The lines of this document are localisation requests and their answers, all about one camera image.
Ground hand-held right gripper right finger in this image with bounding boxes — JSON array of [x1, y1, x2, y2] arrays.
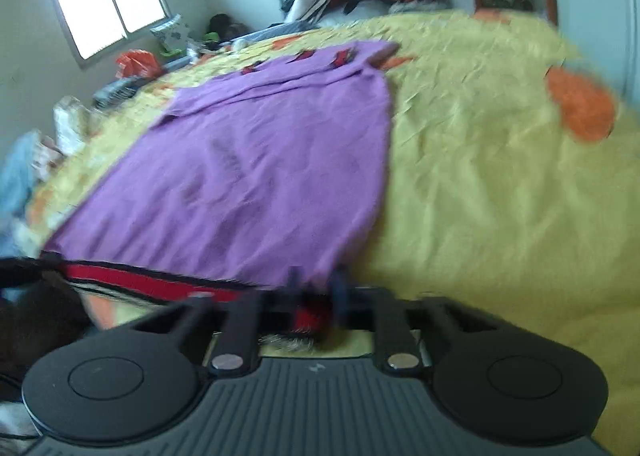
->
[[327, 268, 481, 378]]

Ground light blue cloth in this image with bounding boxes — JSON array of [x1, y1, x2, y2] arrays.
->
[[0, 133, 41, 237]]

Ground window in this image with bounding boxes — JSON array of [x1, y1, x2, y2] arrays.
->
[[32, 0, 173, 68]]

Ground dark striped clothes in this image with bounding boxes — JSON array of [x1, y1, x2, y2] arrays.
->
[[92, 77, 146, 107]]

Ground green plastic basket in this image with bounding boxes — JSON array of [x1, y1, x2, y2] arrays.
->
[[160, 32, 222, 57]]

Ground purple sweater with red collar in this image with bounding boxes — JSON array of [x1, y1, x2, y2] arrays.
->
[[42, 40, 401, 332]]

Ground yellow printed bedsheet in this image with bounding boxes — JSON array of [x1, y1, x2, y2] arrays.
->
[[22, 8, 640, 442]]

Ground white wardrobe with flower stickers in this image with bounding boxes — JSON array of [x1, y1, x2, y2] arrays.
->
[[552, 0, 640, 112]]

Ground blue quilt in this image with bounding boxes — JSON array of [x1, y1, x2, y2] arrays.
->
[[250, 20, 313, 39]]

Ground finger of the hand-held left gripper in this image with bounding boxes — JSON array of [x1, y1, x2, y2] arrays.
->
[[0, 257, 66, 289]]

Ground floral pillow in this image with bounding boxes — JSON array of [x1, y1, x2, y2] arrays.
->
[[150, 13, 193, 54]]

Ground orange plastic bag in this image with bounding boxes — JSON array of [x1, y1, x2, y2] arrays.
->
[[116, 49, 163, 79]]

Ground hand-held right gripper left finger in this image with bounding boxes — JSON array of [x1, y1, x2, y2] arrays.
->
[[167, 286, 307, 379]]

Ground black backpack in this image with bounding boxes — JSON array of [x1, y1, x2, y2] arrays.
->
[[206, 13, 251, 42]]

